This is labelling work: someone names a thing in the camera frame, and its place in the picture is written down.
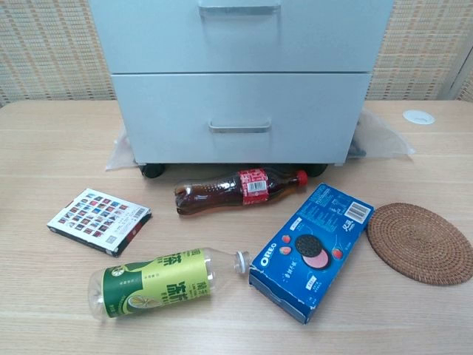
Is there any clear plastic sheet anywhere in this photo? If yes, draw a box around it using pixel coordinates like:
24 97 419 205
104 108 415 172

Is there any empty bottle with green label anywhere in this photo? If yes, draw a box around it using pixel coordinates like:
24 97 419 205
87 247 253 322

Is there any flat box with photo grid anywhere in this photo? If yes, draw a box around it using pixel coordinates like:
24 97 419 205
47 187 153 258

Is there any cola bottle with red label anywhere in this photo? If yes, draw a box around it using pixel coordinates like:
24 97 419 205
174 166 309 217

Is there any white drawer cabinet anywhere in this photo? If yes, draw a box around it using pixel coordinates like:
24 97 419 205
87 0 396 168

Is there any white round cable grommet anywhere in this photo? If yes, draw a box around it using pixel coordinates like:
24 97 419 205
402 109 435 123

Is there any round woven rattan coaster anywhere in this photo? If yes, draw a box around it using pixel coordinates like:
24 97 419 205
366 202 473 286

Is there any blue Oreo cookie box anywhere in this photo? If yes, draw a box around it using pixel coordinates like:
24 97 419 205
248 182 375 325

